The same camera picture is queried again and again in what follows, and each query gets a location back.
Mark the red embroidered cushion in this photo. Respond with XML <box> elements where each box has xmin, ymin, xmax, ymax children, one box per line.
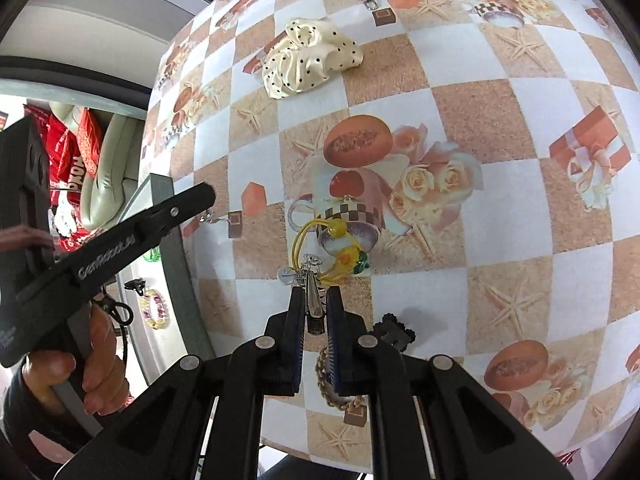
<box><xmin>76</xmin><ymin>108</ymin><xmax>103</xmax><ymax>179</ymax></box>

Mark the pink yellow coil bracelet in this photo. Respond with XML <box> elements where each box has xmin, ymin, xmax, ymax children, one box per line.
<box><xmin>138</xmin><ymin>288</ymin><xmax>173</xmax><ymax>331</ymax></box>

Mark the yellow flower hair tie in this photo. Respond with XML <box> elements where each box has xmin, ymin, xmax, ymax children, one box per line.
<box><xmin>288</xmin><ymin>216</ymin><xmax>372</xmax><ymax>283</ymax></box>

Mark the person's left hand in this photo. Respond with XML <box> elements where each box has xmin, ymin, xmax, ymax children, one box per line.
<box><xmin>22</xmin><ymin>307</ymin><xmax>129</xmax><ymax>416</ymax></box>

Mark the small black claw clip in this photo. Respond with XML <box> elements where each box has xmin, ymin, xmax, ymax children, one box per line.
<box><xmin>125</xmin><ymin>278</ymin><xmax>146</xmax><ymax>297</ymax></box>

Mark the red cloth below table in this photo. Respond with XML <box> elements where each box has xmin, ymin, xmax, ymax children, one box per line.
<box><xmin>556</xmin><ymin>448</ymin><xmax>579</xmax><ymax>467</ymax></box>

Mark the green leather sofa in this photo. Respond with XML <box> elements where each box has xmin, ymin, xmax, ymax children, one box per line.
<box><xmin>47</xmin><ymin>102</ymin><xmax>144</xmax><ymax>238</ymax></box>

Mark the black scalloped hair clip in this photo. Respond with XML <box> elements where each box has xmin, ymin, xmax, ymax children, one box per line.
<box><xmin>371</xmin><ymin>313</ymin><xmax>416</xmax><ymax>352</ymax></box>

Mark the cream polka dot scrunchie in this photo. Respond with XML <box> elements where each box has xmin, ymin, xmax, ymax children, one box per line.
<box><xmin>260</xmin><ymin>18</ymin><xmax>363</xmax><ymax>100</ymax></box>

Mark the gold braided hair tie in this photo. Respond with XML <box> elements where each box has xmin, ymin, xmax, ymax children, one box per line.
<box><xmin>314</xmin><ymin>346</ymin><xmax>369</xmax><ymax>411</ymax></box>

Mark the grey rimmed white tray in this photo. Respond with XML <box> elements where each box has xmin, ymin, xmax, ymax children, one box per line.
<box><xmin>112</xmin><ymin>172</ymin><xmax>217</xmax><ymax>386</ymax></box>

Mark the checkered printed tablecloth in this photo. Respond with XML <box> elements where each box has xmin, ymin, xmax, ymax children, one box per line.
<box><xmin>141</xmin><ymin>0</ymin><xmax>639</xmax><ymax>454</ymax></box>

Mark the green plastic bangle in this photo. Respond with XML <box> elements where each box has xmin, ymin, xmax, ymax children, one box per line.
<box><xmin>142</xmin><ymin>247</ymin><xmax>162</xmax><ymax>263</ymax></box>

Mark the silver rhinestone hair clip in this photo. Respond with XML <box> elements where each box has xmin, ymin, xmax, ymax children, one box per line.
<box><xmin>277</xmin><ymin>254</ymin><xmax>326</xmax><ymax>320</ymax></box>

